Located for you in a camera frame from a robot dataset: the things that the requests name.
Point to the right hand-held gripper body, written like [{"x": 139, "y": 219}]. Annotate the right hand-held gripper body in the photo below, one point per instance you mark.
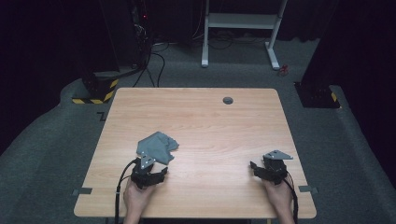
[{"x": 274, "y": 169}]

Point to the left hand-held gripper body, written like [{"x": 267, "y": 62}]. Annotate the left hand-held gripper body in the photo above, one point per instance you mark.
[{"x": 143, "y": 177}]

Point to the grey cloth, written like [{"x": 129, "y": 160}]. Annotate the grey cloth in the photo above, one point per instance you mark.
[{"x": 157, "y": 146}]

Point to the person's left hand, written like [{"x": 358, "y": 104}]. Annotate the person's left hand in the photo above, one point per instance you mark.
[{"x": 135, "y": 197}]

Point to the person's right hand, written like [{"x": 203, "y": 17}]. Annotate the person's right hand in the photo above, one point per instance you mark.
[{"x": 278, "y": 196}]

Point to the grey tape strip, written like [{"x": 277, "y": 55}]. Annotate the grey tape strip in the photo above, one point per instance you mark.
[
  {"x": 82, "y": 191},
  {"x": 307, "y": 189}
]

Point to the grey table grommet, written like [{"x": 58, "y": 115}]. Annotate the grey table grommet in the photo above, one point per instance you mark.
[{"x": 228, "y": 100}]

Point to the black yellow striped base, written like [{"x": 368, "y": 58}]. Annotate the black yellow striped base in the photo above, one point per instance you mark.
[{"x": 99, "y": 90}]

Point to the small red floor object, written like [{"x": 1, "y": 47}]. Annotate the small red floor object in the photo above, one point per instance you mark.
[{"x": 283, "y": 70}]

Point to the black equipment rack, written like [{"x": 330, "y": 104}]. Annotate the black equipment rack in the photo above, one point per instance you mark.
[{"x": 141, "y": 31}]

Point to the white metal stand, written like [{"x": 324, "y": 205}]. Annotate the white metal stand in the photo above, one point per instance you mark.
[{"x": 239, "y": 21}]

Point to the black floor base plate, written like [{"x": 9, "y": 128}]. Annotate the black floor base plate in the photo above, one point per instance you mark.
[{"x": 316, "y": 95}]

